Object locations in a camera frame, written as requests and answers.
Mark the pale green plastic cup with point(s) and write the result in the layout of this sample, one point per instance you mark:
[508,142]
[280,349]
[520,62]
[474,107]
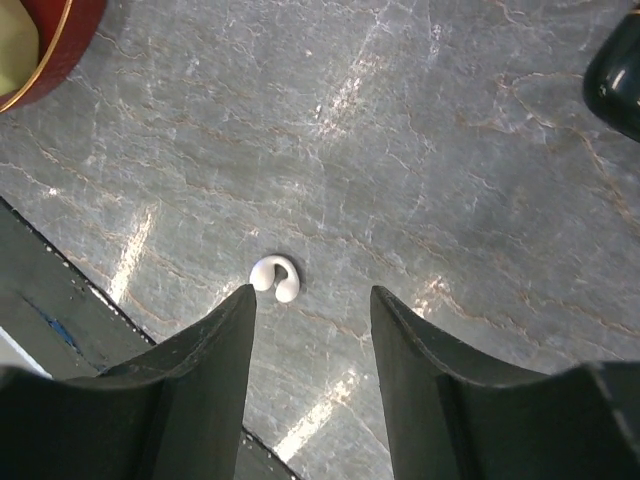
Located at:
[19,46]

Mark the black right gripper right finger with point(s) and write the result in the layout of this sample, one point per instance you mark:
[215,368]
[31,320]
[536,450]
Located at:
[454,412]

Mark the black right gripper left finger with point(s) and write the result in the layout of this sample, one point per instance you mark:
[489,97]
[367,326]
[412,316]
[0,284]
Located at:
[173,412]

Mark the round red lacquer tray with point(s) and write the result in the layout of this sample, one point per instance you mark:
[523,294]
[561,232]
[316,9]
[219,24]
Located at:
[65,30]

